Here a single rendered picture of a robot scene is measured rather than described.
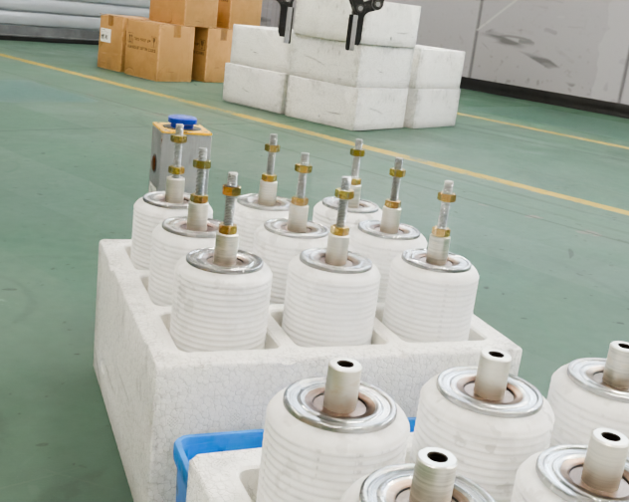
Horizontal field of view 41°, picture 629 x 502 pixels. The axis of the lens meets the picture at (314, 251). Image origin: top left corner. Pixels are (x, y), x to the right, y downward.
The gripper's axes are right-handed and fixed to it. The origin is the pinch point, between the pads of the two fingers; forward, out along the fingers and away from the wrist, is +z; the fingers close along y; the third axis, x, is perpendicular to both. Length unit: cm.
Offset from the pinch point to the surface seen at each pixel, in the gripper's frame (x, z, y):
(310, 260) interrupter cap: -12.4, 21.7, 0.3
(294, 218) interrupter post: -0.8, 20.4, -0.6
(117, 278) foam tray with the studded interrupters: -1.0, 29.1, -19.7
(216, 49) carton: 402, 28, -12
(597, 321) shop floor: 47, 47, 63
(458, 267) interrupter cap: -10.5, 21.7, 16.3
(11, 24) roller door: 541, 36, -155
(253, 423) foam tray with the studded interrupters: -21.4, 35.6, -4.4
